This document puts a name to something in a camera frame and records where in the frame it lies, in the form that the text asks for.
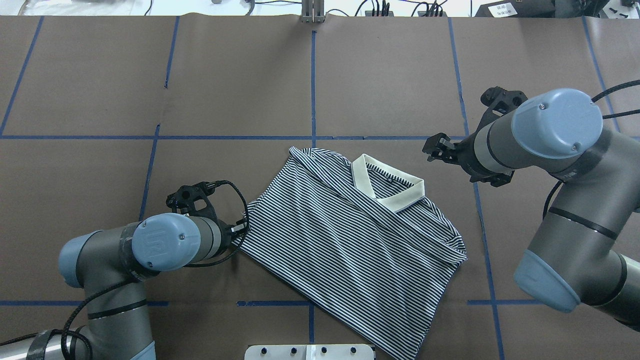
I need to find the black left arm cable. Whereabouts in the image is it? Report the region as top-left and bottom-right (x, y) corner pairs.
(0, 179), (250, 360)

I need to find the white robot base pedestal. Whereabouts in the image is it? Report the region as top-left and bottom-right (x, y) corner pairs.
(244, 343), (377, 360)

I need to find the navy white striped polo shirt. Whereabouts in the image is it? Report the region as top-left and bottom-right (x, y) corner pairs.
(242, 146), (467, 360)

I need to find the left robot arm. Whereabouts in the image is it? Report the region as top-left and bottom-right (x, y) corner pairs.
(1, 213), (249, 360)

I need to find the aluminium frame post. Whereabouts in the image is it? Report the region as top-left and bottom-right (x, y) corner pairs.
(300, 0), (326, 24)

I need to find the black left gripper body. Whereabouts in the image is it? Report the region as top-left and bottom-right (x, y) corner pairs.
(212, 219), (238, 258)

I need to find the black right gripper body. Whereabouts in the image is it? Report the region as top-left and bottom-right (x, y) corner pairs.
(454, 131), (515, 188)

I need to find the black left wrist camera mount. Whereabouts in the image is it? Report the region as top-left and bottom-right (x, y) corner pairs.
(166, 181), (218, 221)

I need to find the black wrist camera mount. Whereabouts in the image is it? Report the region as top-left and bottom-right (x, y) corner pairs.
(480, 86), (529, 123)
(166, 181), (218, 221)

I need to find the black labelled box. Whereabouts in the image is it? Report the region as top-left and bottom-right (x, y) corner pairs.
(474, 0), (519, 18)

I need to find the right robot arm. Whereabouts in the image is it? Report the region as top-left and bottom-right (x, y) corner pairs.
(422, 86), (640, 331)

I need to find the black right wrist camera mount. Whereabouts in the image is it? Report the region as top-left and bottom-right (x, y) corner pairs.
(480, 86), (529, 123)

